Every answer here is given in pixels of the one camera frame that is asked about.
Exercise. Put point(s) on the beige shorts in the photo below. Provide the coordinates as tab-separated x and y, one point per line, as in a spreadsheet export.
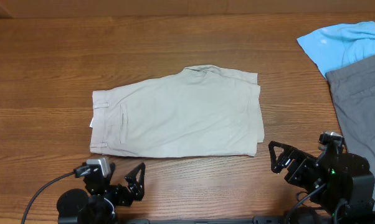
203	110

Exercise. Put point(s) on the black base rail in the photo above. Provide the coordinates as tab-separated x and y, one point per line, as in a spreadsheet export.
253	220

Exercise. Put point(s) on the grey shorts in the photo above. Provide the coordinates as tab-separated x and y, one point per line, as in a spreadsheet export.
353	94

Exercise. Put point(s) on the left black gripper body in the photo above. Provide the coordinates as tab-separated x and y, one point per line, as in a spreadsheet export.
116	194

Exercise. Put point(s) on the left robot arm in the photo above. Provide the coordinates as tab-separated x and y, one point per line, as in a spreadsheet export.
98	201

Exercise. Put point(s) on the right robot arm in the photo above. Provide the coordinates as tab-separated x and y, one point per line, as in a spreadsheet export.
340	182

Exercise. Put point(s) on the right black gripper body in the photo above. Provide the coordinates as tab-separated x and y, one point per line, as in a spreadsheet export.
305	175

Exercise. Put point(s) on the light blue shirt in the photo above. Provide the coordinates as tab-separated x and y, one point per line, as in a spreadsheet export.
334	47

